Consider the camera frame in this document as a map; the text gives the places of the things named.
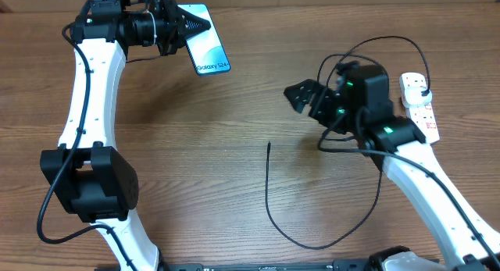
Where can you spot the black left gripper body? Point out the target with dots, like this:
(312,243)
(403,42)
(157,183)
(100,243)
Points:
(168,33)

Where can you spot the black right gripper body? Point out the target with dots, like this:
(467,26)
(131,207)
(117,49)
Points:
(336,114)

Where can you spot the Galaxy smartphone blue screen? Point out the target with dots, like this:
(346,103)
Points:
(206,49)

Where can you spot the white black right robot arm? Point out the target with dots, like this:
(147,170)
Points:
(399,149)

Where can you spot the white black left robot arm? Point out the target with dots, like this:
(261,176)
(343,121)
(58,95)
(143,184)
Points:
(85,171)

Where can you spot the white charger plug adapter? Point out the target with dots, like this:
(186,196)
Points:
(414,96)

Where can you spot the white power strip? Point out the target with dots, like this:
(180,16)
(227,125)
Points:
(422,115)

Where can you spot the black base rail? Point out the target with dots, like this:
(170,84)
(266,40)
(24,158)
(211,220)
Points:
(404,260)

